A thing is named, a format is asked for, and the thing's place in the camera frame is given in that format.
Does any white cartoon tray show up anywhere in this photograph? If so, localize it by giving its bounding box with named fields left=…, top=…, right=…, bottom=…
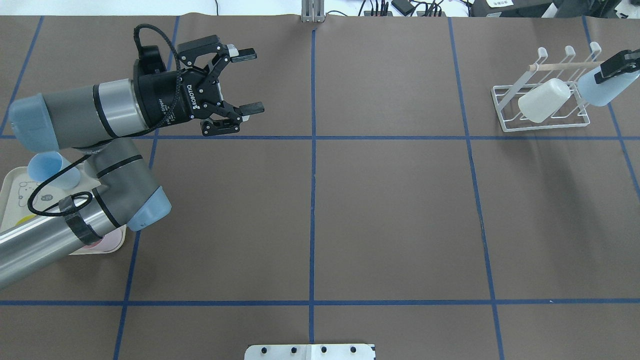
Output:
left=0, top=166, right=127, bottom=256

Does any pink plastic cup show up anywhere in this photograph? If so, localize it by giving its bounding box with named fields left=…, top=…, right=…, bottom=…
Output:
left=82, top=228, right=124, bottom=252

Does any white plastic cup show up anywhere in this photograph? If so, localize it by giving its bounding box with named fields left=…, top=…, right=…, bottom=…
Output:
left=518, top=78, right=571, bottom=124

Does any yellow plastic cup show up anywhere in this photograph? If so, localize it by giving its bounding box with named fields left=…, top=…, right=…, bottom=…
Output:
left=14, top=214, right=36, bottom=226

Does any pale blue plastic cup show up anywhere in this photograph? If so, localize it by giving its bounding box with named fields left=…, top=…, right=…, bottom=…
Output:
left=577, top=67, right=640, bottom=107

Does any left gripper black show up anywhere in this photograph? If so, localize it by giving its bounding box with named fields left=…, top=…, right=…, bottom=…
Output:
left=132, top=35, right=265, bottom=137

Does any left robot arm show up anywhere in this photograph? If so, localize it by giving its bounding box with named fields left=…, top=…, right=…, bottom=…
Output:
left=0, top=35, right=265, bottom=289

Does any white wire cup rack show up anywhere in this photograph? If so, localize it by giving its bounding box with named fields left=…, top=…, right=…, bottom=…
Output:
left=491, top=41, right=602, bottom=133

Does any aluminium frame post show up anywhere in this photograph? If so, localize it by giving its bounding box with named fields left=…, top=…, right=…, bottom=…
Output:
left=301, top=0, right=326, bottom=23

